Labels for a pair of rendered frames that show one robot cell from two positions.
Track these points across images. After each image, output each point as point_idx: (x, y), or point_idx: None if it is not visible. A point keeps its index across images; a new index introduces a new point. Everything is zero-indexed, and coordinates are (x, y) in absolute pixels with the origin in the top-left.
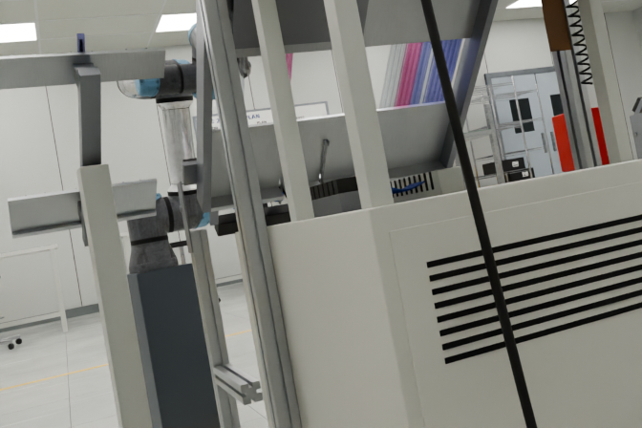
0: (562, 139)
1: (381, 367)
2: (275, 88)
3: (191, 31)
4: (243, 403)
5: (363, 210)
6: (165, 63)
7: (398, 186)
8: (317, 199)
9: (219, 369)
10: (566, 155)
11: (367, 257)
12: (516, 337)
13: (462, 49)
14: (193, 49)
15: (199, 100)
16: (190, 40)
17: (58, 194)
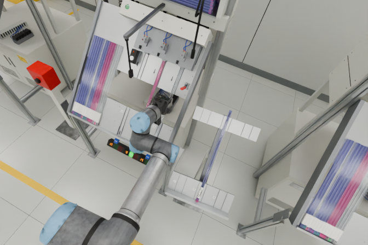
0: (49, 80)
1: (208, 90)
2: None
3: (149, 120)
4: (183, 151)
5: (213, 74)
6: (85, 214)
7: (156, 94)
8: (172, 106)
9: (172, 171)
10: (52, 84)
11: (212, 79)
12: None
13: (84, 62)
14: (150, 127)
15: (183, 115)
16: (149, 126)
17: (214, 186)
